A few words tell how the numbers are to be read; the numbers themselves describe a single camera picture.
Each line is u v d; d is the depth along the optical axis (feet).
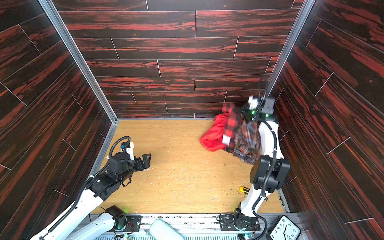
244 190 2.74
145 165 2.23
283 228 2.31
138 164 2.15
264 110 2.13
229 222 2.41
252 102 2.50
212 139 3.40
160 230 2.28
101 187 1.64
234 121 2.83
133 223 2.41
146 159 2.26
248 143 2.91
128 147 2.17
